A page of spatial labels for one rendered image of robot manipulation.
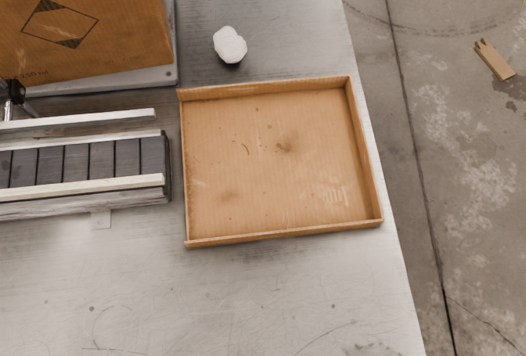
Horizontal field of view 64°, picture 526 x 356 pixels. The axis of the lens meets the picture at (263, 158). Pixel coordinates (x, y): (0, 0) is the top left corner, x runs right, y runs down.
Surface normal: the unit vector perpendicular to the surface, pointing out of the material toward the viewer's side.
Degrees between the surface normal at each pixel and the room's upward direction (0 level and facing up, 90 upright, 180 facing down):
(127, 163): 0
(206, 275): 0
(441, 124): 0
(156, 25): 90
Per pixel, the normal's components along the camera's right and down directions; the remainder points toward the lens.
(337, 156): 0.04, -0.37
